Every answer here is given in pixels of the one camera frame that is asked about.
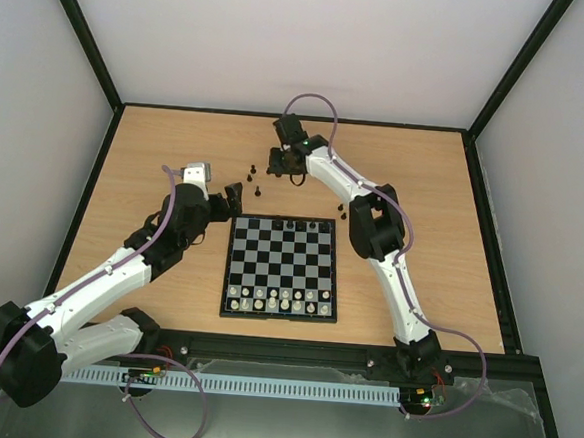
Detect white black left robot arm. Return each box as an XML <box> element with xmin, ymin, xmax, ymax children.
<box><xmin>0</xmin><ymin>180</ymin><xmax>243</xmax><ymax>407</ymax></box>

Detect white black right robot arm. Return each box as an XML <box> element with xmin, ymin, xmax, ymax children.
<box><xmin>267</xmin><ymin>113</ymin><xmax>441</xmax><ymax>380</ymax></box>

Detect black and white chessboard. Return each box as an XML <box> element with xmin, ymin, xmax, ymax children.
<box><xmin>219</xmin><ymin>214</ymin><xmax>338</xmax><ymax>323</ymax></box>

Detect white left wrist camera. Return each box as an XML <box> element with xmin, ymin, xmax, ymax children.
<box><xmin>182</xmin><ymin>161</ymin><xmax>212</xmax><ymax>185</ymax></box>

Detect black aluminium rail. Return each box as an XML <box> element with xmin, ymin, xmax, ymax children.
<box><xmin>157</xmin><ymin>329</ymin><xmax>546</xmax><ymax>391</ymax></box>

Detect white cable duct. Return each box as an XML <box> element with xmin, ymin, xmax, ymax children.
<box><xmin>62</xmin><ymin>365</ymin><xmax>400</xmax><ymax>408</ymax></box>

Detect black enclosure frame post left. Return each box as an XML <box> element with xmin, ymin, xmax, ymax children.
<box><xmin>59</xmin><ymin>0</ymin><xmax>123</xmax><ymax>112</ymax></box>

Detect black enclosure frame post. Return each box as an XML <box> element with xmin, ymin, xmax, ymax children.
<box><xmin>467</xmin><ymin>0</ymin><xmax>575</xmax><ymax>141</ymax></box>
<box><xmin>59</xmin><ymin>0</ymin><xmax>123</xmax><ymax>112</ymax></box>

